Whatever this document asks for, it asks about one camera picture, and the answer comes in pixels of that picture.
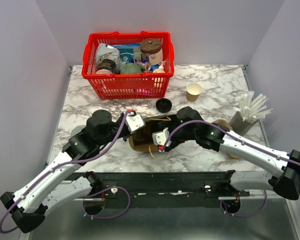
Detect stack of pulp cup carriers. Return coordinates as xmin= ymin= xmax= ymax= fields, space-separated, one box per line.
xmin=212 ymin=119 xmax=233 ymax=131

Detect stack of black cup lids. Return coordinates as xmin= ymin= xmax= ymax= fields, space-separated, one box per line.
xmin=155 ymin=98 xmax=172 ymax=113

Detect red plastic shopping basket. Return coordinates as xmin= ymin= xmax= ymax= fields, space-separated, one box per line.
xmin=81 ymin=31 xmax=175 ymax=100

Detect green round sponge ball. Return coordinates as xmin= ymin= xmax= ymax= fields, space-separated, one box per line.
xmin=120 ymin=62 xmax=142 ymax=75

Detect purple cable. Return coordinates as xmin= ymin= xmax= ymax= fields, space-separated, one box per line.
xmin=162 ymin=119 xmax=300 ymax=218
xmin=0 ymin=111 xmax=132 ymax=233

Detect green kraft paper bag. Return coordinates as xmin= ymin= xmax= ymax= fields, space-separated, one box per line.
xmin=128 ymin=114 xmax=176 ymax=161

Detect grey holder cup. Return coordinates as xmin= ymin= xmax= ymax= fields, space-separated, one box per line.
xmin=229 ymin=111 xmax=256 ymax=136

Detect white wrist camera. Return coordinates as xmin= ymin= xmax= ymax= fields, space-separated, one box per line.
xmin=125 ymin=111 xmax=146 ymax=134
xmin=152 ymin=127 xmax=170 ymax=152

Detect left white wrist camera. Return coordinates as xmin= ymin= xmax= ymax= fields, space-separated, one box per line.
xmin=125 ymin=111 xmax=146 ymax=134

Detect black label tub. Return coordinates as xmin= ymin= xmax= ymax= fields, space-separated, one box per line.
xmin=95 ymin=59 xmax=117 ymax=75

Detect grey cylinder under left arm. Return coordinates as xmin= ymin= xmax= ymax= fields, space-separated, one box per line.
xmin=70 ymin=125 xmax=85 ymax=137

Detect beige pump bottle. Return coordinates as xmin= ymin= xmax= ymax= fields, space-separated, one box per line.
xmin=151 ymin=61 xmax=166 ymax=74

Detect red bull drink can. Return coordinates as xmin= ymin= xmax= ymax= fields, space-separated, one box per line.
xmin=135 ymin=60 xmax=151 ymax=71

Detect cork lid beige jar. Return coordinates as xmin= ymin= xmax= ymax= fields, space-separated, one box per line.
xmin=140 ymin=38 xmax=163 ymax=66

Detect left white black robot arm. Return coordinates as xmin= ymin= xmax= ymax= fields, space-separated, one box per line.
xmin=0 ymin=109 xmax=145 ymax=234

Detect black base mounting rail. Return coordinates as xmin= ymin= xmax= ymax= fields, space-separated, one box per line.
xmin=68 ymin=170 xmax=250 ymax=209

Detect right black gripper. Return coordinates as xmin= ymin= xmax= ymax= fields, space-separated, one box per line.
xmin=157 ymin=115 xmax=197 ymax=152

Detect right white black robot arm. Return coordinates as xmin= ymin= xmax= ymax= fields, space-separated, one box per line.
xmin=158 ymin=106 xmax=300 ymax=200

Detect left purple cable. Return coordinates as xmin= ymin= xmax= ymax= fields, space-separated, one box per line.
xmin=0 ymin=111 xmax=132 ymax=233

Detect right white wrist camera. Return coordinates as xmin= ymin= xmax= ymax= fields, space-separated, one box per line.
xmin=152 ymin=127 xmax=170 ymax=152

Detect blue box in basket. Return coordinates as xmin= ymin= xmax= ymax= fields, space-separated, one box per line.
xmin=110 ymin=42 xmax=142 ymax=63

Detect silver snack bag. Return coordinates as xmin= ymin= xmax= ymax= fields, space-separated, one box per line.
xmin=95 ymin=43 xmax=122 ymax=74

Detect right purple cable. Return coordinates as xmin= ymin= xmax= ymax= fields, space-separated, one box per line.
xmin=162 ymin=119 xmax=300 ymax=218

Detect aluminium frame rail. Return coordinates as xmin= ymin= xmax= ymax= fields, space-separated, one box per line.
xmin=218 ymin=188 xmax=297 ymax=201

